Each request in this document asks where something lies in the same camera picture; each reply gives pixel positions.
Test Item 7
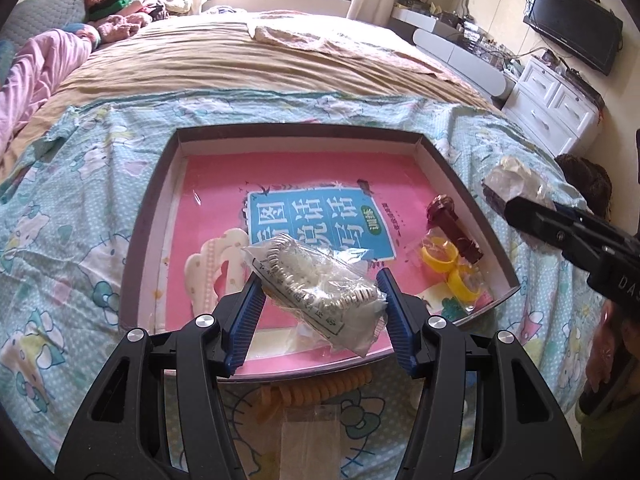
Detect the grey quilted headboard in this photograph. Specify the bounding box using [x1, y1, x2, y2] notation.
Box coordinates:
[0, 0, 96, 56]

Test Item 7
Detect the clear bag with white card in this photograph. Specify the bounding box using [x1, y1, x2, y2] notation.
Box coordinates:
[280, 402, 343, 480]

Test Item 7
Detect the tan bed cover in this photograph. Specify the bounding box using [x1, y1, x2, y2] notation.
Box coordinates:
[0, 10, 501, 171]

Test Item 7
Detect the cream cloth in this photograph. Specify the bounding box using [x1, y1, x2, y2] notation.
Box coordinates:
[248, 22, 461, 83]

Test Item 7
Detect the dark brown furry object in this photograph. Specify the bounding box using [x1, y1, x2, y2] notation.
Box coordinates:
[554, 154, 613, 221]

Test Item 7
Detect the dark cardboard box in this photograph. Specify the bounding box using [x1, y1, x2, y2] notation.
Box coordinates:
[118, 122, 521, 383]

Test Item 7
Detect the white drawer dresser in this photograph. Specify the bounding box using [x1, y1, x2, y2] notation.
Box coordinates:
[501, 55, 606, 156]

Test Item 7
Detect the white cloud hair claw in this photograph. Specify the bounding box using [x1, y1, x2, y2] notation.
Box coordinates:
[185, 227, 261, 318]

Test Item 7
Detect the clear bag with yellow rings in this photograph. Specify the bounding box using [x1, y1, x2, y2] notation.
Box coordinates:
[407, 235, 488, 318]

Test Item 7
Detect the dark red hair clip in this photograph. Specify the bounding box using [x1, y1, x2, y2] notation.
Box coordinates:
[426, 195, 485, 262]

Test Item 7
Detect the black flat television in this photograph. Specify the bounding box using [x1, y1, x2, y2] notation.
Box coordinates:
[522, 0, 623, 77]

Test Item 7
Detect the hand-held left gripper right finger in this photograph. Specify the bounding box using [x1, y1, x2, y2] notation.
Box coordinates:
[375, 267, 586, 480]

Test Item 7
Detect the white low cabinet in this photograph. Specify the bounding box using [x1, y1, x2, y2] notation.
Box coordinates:
[390, 5, 518, 101]

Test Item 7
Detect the person's right hand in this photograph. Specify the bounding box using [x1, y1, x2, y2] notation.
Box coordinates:
[585, 300, 626, 401]

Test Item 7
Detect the clutter of cables and gadgets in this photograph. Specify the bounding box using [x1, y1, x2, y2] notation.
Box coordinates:
[397, 0, 526, 68]

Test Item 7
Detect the pink quilt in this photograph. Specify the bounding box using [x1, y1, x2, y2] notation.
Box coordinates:
[0, 29, 93, 153]

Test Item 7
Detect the clear bag with silver coil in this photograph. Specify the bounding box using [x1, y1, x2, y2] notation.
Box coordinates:
[240, 232, 391, 358]

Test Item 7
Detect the orange spiral hair tie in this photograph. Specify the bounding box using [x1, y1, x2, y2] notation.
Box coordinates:
[255, 369, 373, 426]

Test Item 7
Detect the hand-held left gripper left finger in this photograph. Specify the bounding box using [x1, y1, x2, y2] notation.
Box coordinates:
[55, 275, 268, 480]

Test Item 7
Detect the pile of clothes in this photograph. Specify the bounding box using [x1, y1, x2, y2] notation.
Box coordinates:
[82, 0, 206, 43]

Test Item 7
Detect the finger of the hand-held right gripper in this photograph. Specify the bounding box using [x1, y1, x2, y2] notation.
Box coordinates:
[504, 196, 588, 261]

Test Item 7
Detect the cartoon cat printed bed sheet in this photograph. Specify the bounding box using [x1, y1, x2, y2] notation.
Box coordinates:
[0, 92, 608, 473]

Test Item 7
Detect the clear bag with dark strip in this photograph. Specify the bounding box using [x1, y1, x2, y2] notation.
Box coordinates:
[481, 156, 558, 216]

